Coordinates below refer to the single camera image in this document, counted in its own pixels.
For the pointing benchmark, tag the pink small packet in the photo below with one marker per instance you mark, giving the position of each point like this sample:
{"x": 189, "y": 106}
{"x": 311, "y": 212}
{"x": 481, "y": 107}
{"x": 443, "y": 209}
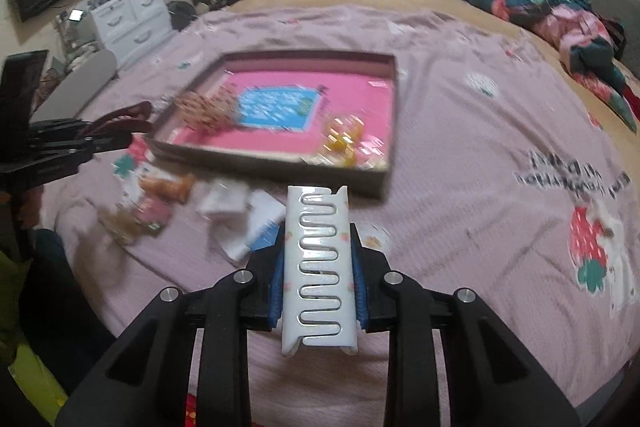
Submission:
{"x": 155, "y": 214}

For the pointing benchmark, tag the white drawer dresser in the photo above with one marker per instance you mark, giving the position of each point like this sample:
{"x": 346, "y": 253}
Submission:
{"x": 130, "y": 17}

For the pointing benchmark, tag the mesh bow with pearls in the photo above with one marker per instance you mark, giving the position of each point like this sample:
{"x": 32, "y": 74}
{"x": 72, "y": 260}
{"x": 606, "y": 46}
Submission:
{"x": 207, "y": 109}

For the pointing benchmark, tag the beige hair accessory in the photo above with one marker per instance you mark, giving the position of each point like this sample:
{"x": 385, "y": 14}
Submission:
{"x": 122, "y": 222}

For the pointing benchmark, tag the dark red claw hair clip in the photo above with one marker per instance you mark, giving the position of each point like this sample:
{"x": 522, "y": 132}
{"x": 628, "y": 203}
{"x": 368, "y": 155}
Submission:
{"x": 122, "y": 117}

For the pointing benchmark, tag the white plastic packet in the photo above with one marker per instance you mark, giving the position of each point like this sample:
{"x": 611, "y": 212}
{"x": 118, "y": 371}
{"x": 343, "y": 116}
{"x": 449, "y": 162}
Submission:
{"x": 222, "y": 202}

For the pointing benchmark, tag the white wavy hair clip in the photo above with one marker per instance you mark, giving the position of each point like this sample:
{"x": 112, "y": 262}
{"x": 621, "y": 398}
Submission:
{"x": 320, "y": 267}

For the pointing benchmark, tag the peach spiral hair clip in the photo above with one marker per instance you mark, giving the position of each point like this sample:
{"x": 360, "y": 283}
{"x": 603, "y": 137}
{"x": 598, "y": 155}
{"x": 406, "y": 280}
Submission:
{"x": 167, "y": 187}

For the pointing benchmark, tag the pink printed bedsheet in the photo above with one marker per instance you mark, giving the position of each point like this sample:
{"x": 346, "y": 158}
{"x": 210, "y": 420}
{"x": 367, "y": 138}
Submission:
{"x": 475, "y": 187}

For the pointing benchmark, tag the grey cardboard tray box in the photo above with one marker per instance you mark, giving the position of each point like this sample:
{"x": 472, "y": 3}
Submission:
{"x": 380, "y": 117}

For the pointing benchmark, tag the yellow item in clear packet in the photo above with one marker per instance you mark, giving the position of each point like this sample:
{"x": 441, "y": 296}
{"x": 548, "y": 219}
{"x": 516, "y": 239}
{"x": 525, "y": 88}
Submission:
{"x": 342, "y": 139}

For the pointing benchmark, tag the white and blue packet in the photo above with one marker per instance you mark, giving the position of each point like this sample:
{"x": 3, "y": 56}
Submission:
{"x": 260, "y": 222}

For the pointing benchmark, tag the black small bag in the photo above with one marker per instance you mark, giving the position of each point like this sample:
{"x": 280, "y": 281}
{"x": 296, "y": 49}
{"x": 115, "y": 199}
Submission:
{"x": 181, "y": 14}

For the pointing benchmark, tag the small white card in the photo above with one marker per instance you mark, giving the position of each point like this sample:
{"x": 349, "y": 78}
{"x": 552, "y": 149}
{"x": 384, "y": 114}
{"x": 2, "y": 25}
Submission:
{"x": 375, "y": 237}

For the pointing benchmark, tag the yellow green garment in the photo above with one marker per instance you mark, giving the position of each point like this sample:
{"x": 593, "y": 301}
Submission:
{"x": 20, "y": 357}

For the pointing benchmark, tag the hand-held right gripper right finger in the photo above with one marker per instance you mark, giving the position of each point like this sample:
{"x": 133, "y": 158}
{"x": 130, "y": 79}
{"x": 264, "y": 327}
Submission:
{"x": 359, "y": 287}

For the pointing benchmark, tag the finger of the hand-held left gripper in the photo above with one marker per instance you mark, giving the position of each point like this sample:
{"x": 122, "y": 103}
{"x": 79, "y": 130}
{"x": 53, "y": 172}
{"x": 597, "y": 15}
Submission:
{"x": 65, "y": 126}
{"x": 50, "y": 162}

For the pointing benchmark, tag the grey padded board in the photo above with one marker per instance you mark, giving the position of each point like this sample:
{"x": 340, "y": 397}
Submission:
{"x": 80, "y": 82}

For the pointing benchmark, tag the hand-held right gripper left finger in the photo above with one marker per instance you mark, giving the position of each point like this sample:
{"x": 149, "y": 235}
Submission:
{"x": 275, "y": 287}

